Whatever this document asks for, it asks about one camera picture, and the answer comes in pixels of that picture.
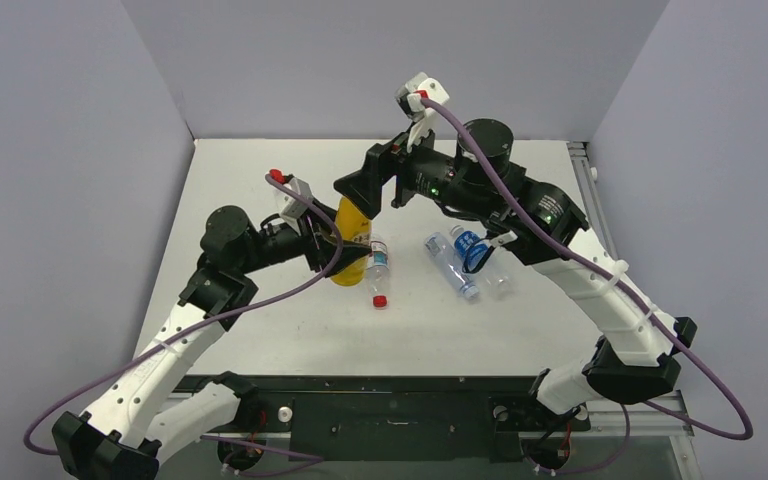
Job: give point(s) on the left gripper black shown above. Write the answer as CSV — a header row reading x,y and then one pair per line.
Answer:
x,y
325,251

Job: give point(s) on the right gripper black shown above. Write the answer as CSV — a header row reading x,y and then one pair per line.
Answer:
x,y
390,175

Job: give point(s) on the yellow juice bottle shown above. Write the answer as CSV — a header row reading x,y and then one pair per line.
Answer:
x,y
355,227

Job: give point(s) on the clear bottle red label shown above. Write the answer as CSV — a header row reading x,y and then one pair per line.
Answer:
x,y
377,274

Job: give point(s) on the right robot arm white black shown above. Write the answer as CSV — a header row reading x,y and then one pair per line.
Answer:
x,y
634,360

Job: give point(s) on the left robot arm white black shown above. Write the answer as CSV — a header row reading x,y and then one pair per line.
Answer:
x,y
126,433

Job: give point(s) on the clear crumpled water bottle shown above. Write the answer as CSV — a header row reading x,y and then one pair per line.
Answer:
x,y
443,255

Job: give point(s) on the clear bottle blue label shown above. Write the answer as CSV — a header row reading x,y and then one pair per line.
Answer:
x,y
476,259

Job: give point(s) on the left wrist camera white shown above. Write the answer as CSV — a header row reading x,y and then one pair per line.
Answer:
x,y
290,209

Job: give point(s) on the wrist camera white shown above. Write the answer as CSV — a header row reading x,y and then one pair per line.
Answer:
x,y
410,97
290,209

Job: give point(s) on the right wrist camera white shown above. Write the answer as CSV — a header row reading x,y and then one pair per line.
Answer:
x,y
410,97

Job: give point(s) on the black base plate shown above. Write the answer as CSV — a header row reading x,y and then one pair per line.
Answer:
x,y
400,418

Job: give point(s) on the aluminium frame rail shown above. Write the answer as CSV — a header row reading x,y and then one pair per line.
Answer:
x,y
586,177

